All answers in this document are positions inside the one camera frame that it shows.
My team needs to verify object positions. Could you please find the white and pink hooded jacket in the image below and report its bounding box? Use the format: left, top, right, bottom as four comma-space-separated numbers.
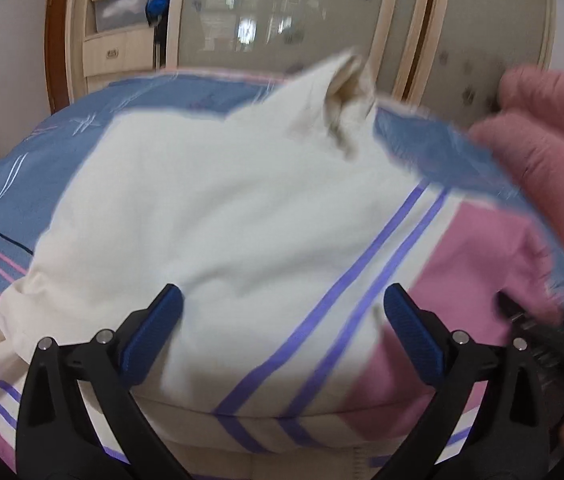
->
0, 52, 562, 479

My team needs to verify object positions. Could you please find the pink folded quilt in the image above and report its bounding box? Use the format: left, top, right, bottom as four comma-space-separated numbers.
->
468, 65, 564, 245

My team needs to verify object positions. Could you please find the blue striped bed sheet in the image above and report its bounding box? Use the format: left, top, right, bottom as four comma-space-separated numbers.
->
0, 67, 564, 319

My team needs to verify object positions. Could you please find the wardrobe with frosted sliding doors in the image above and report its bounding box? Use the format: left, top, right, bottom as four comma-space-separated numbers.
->
65, 0, 555, 127

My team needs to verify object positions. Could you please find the wardrobe drawer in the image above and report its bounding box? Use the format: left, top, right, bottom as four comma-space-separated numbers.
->
82, 27, 154, 77

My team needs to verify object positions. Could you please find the brown wooden door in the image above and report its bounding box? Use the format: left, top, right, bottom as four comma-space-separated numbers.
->
44, 0, 69, 114

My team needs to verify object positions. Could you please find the translucent plastic storage box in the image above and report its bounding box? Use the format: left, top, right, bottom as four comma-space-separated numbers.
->
94, 0, 147, 32

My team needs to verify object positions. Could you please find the blue garment in wardrobe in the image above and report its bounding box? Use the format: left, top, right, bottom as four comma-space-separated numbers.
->
145, 0, 170, 24

